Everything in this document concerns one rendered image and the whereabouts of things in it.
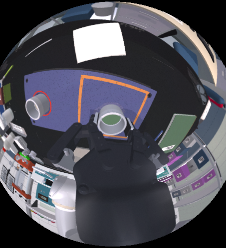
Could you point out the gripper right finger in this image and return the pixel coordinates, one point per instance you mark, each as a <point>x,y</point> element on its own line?
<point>143,138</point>

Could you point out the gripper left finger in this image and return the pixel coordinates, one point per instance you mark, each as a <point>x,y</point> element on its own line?
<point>66,135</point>

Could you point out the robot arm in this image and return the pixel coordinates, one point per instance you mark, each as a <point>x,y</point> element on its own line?
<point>63,193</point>

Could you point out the purple plate orange outline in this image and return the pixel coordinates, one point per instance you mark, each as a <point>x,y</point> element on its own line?
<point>66,96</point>

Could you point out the blue pen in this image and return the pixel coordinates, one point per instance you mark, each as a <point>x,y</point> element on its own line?
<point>159,135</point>

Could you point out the green notebook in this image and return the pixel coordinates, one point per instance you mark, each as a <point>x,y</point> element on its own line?
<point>179,128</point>

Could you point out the teal booklet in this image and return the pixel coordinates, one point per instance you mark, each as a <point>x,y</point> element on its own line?
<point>164,173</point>

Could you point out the white label tray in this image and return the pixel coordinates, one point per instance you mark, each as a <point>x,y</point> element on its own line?
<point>18,129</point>

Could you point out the orange device green button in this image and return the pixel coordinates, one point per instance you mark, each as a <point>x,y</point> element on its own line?
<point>24,161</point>

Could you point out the large purple box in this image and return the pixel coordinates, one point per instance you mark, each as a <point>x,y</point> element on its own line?
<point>181,173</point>

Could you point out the white bottle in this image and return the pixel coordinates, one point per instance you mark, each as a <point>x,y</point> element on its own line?
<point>8,115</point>
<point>9,141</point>

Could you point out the teal instrument with display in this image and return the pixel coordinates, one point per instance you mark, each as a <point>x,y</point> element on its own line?
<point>43,190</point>

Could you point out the navy blue box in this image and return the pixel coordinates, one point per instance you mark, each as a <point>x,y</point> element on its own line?
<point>200,158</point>

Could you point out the white pipes orange brackets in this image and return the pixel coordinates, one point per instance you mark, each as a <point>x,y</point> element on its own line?
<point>22,181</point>

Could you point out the small purple box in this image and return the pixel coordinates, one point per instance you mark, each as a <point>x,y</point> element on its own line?
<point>209,176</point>
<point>197,185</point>

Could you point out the olive green box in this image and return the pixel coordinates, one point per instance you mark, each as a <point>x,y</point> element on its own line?
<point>7,93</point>

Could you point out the grey shelf unit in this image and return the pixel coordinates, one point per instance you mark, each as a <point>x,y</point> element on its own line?
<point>211,166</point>

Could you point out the dark red box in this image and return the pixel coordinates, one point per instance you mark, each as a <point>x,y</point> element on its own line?
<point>0,96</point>

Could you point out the yellow-green pen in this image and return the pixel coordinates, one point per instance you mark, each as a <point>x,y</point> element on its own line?
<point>8,71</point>

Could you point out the white paper sheet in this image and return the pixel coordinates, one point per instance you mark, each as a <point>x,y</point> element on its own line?
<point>99,42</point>

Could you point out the grey cabinet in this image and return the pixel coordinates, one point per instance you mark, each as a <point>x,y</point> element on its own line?
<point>141,17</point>

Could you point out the grey round bin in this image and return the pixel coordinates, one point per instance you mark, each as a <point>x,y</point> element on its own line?
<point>102,8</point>

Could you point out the black grid wall chart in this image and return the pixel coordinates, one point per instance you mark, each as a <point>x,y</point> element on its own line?
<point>7,178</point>

